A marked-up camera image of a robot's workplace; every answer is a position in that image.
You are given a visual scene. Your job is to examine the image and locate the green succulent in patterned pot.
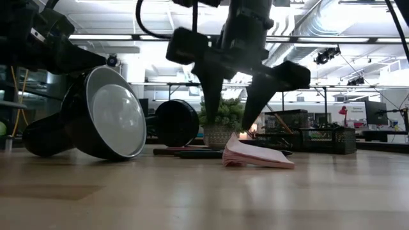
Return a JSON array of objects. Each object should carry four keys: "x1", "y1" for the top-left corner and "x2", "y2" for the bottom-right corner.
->
[{"x1": 197, "y1": 96, "x2": 252, "y2": 150}]

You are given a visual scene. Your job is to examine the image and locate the yellow cable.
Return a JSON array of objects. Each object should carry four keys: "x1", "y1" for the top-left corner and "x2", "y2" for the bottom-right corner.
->
[
  {"x1": 10, "y1": 65, "x2": 29, "y2": 127},
  {"x1": 12, "y1": 68, "x2": 30, "y2": 137}
]

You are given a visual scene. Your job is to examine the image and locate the black track spotlight cluster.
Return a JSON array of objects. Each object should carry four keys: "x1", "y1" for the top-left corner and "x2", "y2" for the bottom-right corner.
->
[{"x1": 314, "y1": 47, "x2": 342, "y2": 66}]

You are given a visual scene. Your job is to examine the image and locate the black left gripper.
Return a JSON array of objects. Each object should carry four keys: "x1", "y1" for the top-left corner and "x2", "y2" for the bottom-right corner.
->
[{"x1": 0, "y1": 27, "x2": 107, "y2": 75}]

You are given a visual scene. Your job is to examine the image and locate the pink sticky note pad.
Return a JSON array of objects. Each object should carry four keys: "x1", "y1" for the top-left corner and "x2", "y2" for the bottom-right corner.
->
[{"x1": 222, "y1": 132, "x2": 295, "y2": 169}]

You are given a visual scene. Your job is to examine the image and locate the black mesh desk organizer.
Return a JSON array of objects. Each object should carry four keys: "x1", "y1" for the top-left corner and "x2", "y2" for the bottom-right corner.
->
[{"x1": 254, "y1": 109, "x2": 357, "y2": 155}]

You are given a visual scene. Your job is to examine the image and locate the black pen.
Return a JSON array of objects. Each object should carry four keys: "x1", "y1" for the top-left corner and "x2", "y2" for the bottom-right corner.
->
[{"x1": 174, "y1": 149, "x2": 293, "y2": 160}]

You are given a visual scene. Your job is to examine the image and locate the thin black cable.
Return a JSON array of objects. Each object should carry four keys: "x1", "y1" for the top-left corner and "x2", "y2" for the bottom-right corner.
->
[{"x1": 384, "y1": 0, "x2": 409, "y2": 62}]

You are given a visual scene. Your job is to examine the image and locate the dark office desk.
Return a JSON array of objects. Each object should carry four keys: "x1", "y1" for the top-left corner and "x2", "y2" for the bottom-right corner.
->
[{"x1": 360, "y1": 130, "x2": 409, "y2": 144}]

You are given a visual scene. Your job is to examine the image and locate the dark metal shelving rack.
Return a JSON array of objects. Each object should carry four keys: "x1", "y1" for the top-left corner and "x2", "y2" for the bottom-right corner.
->
[{"x1": 0, "y1": 65, "x2": 65, "y2": 151}]

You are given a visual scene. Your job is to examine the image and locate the long ceiling light strip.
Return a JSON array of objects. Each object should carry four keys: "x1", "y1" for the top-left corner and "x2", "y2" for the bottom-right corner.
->
[{"x1": 68, "y1": 33, "x2": 409, "y2": 45}]

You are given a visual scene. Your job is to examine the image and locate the black computer monitor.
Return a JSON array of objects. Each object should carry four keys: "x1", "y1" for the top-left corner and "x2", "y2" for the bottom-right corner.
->
[
  {"x1": 138, "y1": 98, "x2": 150, "y2": 118},
  {"x1": 364, "y1": 100, "x2": 389, "y2": 127}
]

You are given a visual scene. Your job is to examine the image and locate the red desk lamp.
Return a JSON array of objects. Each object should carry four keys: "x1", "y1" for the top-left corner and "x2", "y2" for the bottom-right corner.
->
[{"x1": 338, "y1": 105, "x2": 349, "y2": 128}]

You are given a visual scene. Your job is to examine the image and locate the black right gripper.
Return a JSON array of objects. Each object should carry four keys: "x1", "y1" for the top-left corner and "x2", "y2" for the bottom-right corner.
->
[{"x1": 166, "y1": 19, "x2": 311, "y2": 131}]

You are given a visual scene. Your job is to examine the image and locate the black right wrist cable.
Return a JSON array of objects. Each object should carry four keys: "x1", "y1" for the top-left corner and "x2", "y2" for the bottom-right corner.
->
[{"x1": 135, "y1": 0, "x2": 175, "y2": 41}]

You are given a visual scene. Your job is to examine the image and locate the black desk lamp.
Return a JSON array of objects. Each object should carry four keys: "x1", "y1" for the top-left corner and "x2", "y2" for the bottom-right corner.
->
[{"x1": 21, "y1": 65, "x2": 201, "y2": 162}]

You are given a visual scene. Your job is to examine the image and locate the silver ventilation duct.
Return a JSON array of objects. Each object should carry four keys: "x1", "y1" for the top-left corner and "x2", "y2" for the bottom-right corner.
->
[{"x1": 265, "y1": 0, "x2": 344, "y2": 67}]

